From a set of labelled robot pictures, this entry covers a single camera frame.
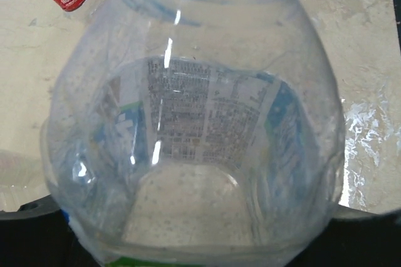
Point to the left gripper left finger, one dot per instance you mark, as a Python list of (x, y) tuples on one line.
[(37, 234)]

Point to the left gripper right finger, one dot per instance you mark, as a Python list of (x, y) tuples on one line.
[(371, 240)]

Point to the clear labelled bottle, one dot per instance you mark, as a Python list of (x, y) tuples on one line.
[(196, 133)]

